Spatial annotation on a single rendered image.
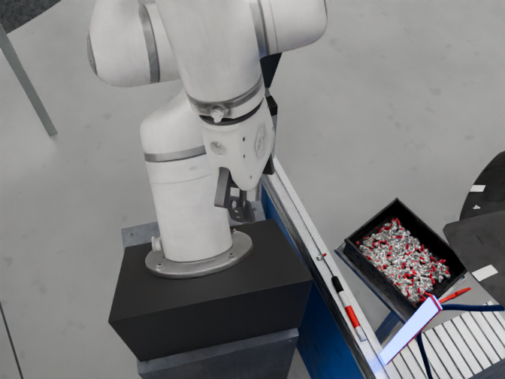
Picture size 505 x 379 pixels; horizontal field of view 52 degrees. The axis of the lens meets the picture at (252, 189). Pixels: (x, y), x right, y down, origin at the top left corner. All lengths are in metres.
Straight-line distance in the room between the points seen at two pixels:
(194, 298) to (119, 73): 0.35
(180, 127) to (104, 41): 0.16
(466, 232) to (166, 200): 0.49
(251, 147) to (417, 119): 2.00
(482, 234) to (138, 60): 0.60
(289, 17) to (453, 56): 2.42
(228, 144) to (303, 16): 0.16
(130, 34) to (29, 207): 1.64
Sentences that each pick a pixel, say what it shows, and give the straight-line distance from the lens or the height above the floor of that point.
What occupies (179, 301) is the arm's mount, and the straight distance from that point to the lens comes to 0.77.
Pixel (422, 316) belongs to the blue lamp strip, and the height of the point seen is 1.14.
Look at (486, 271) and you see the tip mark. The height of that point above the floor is 1.16.
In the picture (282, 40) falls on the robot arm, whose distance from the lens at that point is 0.50.
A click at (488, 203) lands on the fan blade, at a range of 1.16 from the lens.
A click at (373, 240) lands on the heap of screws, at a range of 1.19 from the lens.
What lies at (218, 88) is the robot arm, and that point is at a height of 1.50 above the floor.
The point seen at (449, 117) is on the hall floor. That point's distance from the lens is 2.60.
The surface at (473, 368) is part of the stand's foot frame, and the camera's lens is 1.99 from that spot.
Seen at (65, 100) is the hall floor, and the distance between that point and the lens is 2.66.
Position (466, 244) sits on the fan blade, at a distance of 0.88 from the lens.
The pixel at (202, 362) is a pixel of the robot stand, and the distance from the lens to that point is 1.00.
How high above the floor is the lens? 1.88
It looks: 59 degrees down
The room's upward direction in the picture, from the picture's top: straight up
